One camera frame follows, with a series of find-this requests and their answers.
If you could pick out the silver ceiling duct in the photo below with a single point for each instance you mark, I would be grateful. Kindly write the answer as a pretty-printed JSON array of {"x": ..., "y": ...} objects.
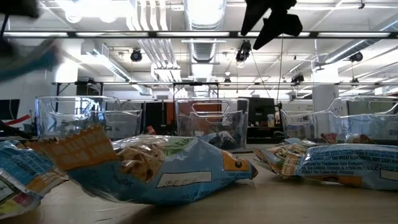
[{"x": 205, "y": 14}]

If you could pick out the black overhead frame bar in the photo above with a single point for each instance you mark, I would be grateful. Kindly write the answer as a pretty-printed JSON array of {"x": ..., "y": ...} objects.
[{"x": 152, "y": 34}]

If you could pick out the pale blue granola bar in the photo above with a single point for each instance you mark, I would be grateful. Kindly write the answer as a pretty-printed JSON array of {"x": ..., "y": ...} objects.
[{"x": 295, "y": 141}]

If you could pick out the black round mat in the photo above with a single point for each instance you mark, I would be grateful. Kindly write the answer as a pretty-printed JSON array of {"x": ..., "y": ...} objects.
[{"x": 248, "y": 150}]

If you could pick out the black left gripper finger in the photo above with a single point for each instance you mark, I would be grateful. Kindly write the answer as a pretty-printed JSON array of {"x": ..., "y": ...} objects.
[{"x": 5, "y": 49}]

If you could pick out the grey horizontal frame rail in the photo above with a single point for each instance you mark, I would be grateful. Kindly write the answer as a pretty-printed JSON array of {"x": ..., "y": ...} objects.
[{"x": 264, "y": 84}]

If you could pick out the black wall panel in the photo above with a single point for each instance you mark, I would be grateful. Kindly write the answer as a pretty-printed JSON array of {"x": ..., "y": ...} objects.
[{"x": 9, "y": 109}]

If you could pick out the red strip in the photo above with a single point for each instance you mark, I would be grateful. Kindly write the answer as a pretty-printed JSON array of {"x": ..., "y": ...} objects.
[{"x": 18, "y": 119}]

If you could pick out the blue and yellow granola bar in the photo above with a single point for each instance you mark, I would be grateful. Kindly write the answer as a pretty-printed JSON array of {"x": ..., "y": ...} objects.
[{"x": 283, "y": 160}]

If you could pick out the black hanging camera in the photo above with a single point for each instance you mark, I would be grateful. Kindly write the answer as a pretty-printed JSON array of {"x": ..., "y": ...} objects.
[
  {"x": 356, "y": 57},
  {"x": 136, "y": 55},
  {"x": 243, "y": 51},
  {"x": 298, "y": 78}
]

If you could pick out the black monitor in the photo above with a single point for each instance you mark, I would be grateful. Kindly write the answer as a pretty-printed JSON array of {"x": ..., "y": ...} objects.
[{"x": 261, "y": 109}]

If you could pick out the clear plastic bin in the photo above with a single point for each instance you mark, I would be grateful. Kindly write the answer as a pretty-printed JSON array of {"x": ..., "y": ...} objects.
[
  {"x": 311, "y": 127},
  {"x": 211, "y": 121},
  {"x": 62, "y": 124}
]

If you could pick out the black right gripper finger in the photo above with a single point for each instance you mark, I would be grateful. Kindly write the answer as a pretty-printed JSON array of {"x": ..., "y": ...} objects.
[
  {"x": 280, "y": 28},
  {"x": 255, "y": 14}
]

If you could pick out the small red wrapper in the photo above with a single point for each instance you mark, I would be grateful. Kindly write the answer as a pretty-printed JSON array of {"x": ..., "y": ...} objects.
[{"x": 150, "y": 130}]

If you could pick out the white and yellow cup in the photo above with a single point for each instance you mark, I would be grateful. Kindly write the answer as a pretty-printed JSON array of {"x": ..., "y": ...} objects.
[{"x": 271, "y": 120}]

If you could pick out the red granola bar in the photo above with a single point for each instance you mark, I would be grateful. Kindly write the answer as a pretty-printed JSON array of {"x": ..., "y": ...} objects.
[{"x": 329, "y": 137}]

